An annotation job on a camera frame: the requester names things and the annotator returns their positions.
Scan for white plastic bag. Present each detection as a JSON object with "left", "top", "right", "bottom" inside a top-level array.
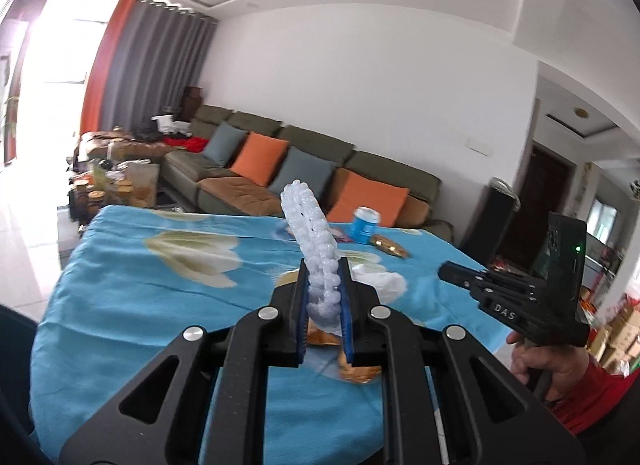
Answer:
[{"left": 350, "top": 262, "right": 408, "bottom": 303}]

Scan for grey curtain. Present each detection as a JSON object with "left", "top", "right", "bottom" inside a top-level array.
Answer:
[{"left": 102, "top": 0, "right": 218, "bottom": 128}]

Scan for blue floral tablecloth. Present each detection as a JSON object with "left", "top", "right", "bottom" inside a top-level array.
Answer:
[{"left": 29, "top": 205, "right": 516, "bottom": 465}]

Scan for stack of cardboard boxes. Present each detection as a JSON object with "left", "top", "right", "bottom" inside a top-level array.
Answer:
[{"left": 585, "top": 295, "right": 640, "bottom": 376}]

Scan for black floor speaker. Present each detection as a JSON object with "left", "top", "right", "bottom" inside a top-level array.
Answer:
[{"left": 462, "top": 176, "right": 521, "bottom": 266}]

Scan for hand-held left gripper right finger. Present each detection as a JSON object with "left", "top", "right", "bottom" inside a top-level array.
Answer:
[{"left": 337, "top": 257, "right": 586, "bottom": 465}]

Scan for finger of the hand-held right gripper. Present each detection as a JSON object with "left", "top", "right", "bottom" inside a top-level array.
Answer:
[{"left": 437, "top": 260, "right": 538, "bottom": 298}]

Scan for bread pieces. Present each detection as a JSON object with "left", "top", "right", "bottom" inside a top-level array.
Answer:
[{"left": 337, "top": 352, "right": 383, "bottom": 386}]

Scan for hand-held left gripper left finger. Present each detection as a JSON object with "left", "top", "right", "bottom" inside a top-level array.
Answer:
[{"left": 60, "top": 257, "right": 308, "bottom": 465}]

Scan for person's right forearm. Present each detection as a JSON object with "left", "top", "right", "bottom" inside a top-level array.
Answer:
[{"left": 550, "top": 357, "right": 640, "bottom": 438}]

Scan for dark wooden door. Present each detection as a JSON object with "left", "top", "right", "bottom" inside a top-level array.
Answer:
[{"left": 500, "top": 142, "right": 576, "bottom": 266}]

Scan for dark brown cabinet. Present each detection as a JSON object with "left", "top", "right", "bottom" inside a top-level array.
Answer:
[{"left": 179, "top": 86, "right": 203, "bottom": 122}]

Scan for olive green sofa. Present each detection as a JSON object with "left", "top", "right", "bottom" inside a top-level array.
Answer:
[{"left": 162, "top": 105, "right": 456, "bottom": 246}]

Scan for person's right hand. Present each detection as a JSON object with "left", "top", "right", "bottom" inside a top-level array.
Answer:
[{"left": 506, "top": 332, "right": 591, "bottom": 403}]

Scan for grey-blue cushion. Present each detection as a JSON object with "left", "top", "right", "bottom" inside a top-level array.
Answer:
[
  {"left": 202, "top": 122, "right": 249, "bottom": 167},
  {"left": 267, "top": 146, "right": 337, "bottom": 198}
]

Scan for white foam fruit net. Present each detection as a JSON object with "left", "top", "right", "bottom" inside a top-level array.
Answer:
[{"left": 280, "top": 177, "right": 346, "bottom": 338}]

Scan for golden foil wrapper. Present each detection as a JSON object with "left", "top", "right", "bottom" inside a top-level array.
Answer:
[{"left": 369, "top": 234, "right": 412, "bottom": 260}]

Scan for cluster of food jars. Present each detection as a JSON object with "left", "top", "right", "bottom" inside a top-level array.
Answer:
[{"left": 70, "top": 162, "right": 161, "bottom": 210}]

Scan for balcony window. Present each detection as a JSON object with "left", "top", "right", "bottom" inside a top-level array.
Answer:
[{"left": 0, "top": 0, "right": 121, "bottom": 170}]

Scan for blue drink can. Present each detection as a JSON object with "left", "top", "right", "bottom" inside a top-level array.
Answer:
[{"left": 349, "top": 206, "right": 382, "bottom": 246}]

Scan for coffee table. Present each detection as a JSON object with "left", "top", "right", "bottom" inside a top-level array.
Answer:
[{"left": 65, "top": 157, "right": 196, "bottom": 226}]

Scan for red cloth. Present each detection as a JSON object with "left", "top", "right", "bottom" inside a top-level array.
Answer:
[{"left": 167, "top": 136, "right": 211, "bottom": 153}]

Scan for orange curtain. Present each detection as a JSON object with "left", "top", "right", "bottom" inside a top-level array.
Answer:
[{"left": 80, "top": 0, "right": 136, "bottom": 138}]

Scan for brown sofa seat pad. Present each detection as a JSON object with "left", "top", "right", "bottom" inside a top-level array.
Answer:
[{"left": 197, "top": 176, "right": 281, "bottom": 206}]

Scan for orange peel piece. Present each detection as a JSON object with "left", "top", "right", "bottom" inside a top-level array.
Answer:
[{"left": 306, "top": 320, "right": 343, "bottom": 348}]

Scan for orange cushion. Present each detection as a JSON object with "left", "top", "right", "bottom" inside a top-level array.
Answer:
[
  {"left": 325, "top": 171, "right": 411, "bottom": 228},
  {"left": 230, "top": 131, "right": 291, "bottom": 188}
]

